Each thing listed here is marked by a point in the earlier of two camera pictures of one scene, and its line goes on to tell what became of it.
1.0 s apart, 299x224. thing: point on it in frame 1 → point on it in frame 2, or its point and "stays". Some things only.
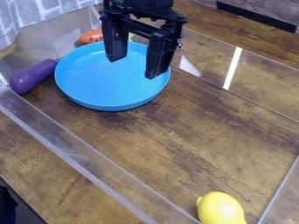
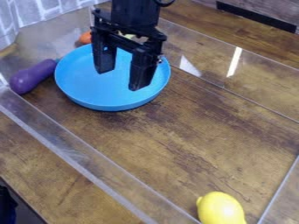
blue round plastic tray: (106, 86) stays
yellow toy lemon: (218, 208) stays
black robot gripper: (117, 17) → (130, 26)
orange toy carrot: (93, 36) stays
